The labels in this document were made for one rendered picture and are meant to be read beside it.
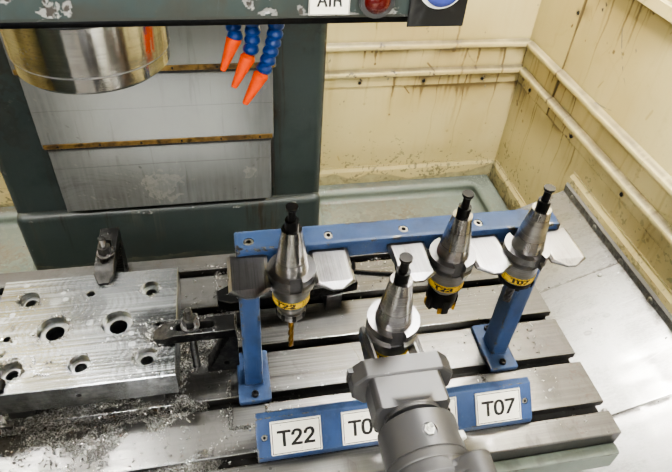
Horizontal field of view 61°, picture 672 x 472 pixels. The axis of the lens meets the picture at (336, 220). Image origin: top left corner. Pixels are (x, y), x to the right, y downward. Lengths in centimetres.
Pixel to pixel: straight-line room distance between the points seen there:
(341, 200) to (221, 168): 64
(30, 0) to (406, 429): 50
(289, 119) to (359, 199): 65
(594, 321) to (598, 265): 15
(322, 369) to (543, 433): 38
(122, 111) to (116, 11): 79
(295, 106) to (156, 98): 29
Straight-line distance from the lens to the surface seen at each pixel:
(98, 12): 45
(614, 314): 140
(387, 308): 66
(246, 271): 75
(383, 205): 186
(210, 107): 121
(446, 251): 77
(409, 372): 68
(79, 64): 61
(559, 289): 144
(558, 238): 89
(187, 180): 132
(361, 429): 95
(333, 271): 76
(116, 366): 97
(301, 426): 93
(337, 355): 106
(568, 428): 108
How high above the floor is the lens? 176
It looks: 41 degrees down
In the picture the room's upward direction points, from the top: 5 degrees clockwise
